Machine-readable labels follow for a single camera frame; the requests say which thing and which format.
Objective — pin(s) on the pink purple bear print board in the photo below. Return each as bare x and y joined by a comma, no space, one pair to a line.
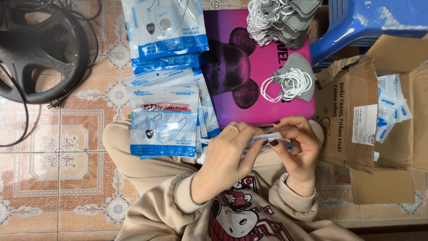
260,100

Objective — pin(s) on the person's beige printed sweatshirt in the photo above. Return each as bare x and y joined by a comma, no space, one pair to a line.
240,217

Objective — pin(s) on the grey face mask white loops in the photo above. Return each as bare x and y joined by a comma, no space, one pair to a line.
296,67

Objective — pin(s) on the white blue mask packet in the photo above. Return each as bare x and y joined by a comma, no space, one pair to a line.
272,136

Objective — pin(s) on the bundle of empty clear packets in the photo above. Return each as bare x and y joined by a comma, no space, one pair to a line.
391,100

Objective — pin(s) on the pile of blue printed packets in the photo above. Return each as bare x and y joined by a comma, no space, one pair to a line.
163,117

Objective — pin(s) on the blue plastic stool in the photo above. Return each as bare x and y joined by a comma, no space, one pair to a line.
367,20

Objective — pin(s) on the person's beige trouser legs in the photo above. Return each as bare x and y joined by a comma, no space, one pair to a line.
117,142

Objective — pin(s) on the person's right hand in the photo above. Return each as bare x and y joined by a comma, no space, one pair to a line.
302,164

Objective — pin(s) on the pile of grey masks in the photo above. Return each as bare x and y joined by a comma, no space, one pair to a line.
284,20

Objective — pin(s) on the black round fan base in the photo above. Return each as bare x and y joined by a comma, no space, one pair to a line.
70,50

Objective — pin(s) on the brown cardboard carton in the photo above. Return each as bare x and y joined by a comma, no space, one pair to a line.
341,110

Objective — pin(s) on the person's left hand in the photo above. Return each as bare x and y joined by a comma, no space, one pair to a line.
217,160

